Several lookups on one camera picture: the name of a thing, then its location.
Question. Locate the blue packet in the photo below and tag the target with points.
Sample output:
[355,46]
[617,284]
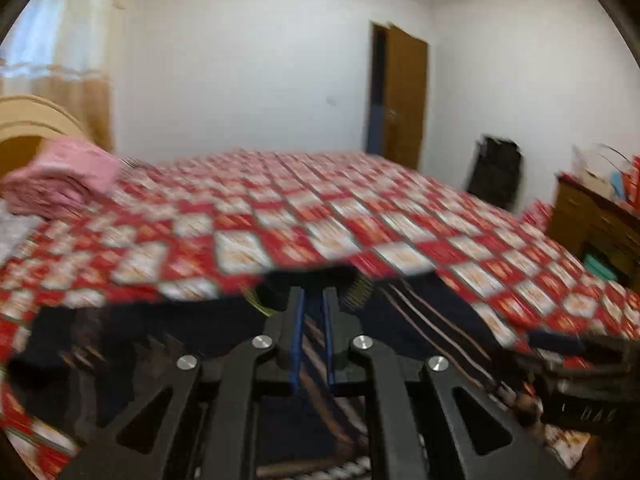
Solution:
[618,185]

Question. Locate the pink folded quilt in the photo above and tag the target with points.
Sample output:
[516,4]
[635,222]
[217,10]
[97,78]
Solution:
[65,175]

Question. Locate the red checkered printed bedspread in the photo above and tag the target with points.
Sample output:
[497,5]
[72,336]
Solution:
[300,210]

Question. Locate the red patterned bag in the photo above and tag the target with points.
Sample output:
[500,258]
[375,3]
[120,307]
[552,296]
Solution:
[536,215]

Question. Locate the teal box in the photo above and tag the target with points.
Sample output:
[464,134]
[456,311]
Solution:
[599,267]

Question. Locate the navy knit sweater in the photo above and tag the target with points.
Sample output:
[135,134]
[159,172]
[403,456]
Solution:
[200,320]

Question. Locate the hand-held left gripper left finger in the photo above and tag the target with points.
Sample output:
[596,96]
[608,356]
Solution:
[296,340]

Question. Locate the black bag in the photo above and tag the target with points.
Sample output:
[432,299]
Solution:
[495,170]

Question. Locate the grey cloth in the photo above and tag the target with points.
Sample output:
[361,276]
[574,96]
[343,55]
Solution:
[15,230]

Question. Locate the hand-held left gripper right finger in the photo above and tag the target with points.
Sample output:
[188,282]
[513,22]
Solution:
[331,340]

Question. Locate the beige wooden headboard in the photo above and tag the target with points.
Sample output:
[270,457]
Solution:
[30,120]

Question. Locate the brown wooden dresser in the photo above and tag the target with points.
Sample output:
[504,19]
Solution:
[590,225]

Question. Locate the brown wooden door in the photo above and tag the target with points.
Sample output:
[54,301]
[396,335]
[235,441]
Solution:
[406,100]

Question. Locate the striped cloth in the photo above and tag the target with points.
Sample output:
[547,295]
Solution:
[134,162]

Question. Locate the sheer beige curtain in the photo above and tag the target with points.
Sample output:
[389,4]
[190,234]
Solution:
[65,60]

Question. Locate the red boxes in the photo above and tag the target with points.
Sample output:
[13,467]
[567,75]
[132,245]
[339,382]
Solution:
[634,185]

